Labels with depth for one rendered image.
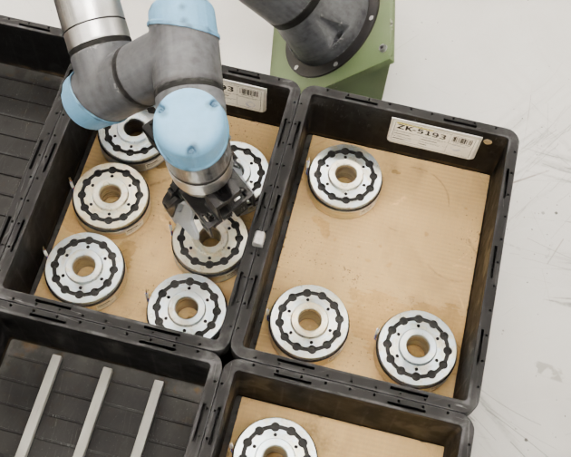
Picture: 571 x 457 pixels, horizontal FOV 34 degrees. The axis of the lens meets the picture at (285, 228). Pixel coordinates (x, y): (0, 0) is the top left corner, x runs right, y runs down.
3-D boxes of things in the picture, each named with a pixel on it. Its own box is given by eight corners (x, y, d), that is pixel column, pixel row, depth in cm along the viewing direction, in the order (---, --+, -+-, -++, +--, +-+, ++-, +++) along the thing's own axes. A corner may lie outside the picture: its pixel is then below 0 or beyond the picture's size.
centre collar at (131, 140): (125, 110, 134) (125, 107, 133) (158, 121, 133) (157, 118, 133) (111, 138, 132) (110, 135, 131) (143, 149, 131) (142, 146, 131)
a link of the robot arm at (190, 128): (223, 73, 96) (230, 153, 94) (229, 111, 107) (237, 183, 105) (145, 82, 96) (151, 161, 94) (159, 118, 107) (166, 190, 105)
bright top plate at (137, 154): (117, 92, 136) (116, 90, 135) (181, 113, 135) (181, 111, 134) (86, 149, 132) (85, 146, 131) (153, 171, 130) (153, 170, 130)
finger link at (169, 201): (163, 222, 124) (177, 191, 116) (156, 213, 124) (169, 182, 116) (191, 206, 126) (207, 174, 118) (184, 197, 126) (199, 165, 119)
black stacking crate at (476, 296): (300, 130, 140) (304, 86, 129) (498, 175, 137) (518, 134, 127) (229, 383, 122) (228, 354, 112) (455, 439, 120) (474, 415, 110)
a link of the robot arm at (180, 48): (111, 19, 106) (117, 111, 103) (179, -21, 99) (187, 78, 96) (164, 37, 112) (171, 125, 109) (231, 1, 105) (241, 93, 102)
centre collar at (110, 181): (99, 175, 129) (98, 173, 129) (133, 184, 129) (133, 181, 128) (87, 206, 127) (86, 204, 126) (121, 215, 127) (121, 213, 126)
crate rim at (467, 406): (303, 92, 131) (304, 82, 129) (517, 140, 129) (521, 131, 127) (227, 361, 114) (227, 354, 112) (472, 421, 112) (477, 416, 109)
